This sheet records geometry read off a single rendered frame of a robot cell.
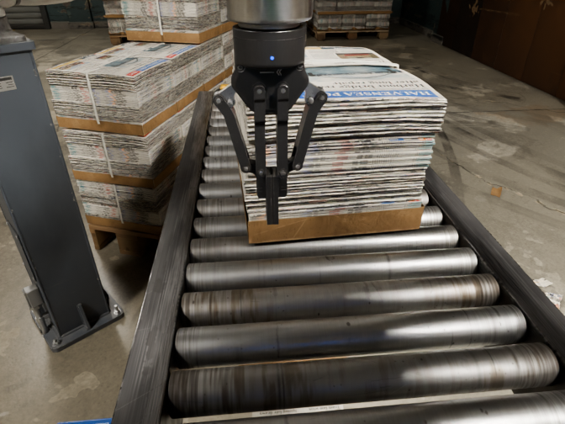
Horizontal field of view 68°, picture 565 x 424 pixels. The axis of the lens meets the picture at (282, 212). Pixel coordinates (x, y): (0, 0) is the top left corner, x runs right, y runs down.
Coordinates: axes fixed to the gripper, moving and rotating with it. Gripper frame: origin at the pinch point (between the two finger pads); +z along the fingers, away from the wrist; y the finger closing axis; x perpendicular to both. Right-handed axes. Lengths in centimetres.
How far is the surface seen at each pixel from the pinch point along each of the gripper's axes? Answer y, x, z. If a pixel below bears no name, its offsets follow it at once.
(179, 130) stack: 32, -133, 41
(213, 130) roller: 11, -60, 14
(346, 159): -11.7, -8.8, -0.5
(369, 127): -14.5, -8.4, -5.5
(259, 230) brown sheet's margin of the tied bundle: 1.5, -7.4, 10.2
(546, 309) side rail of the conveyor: -35.3, 9.9, 13.4
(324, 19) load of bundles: -126, -648, 63
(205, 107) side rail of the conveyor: 15, -79, 13
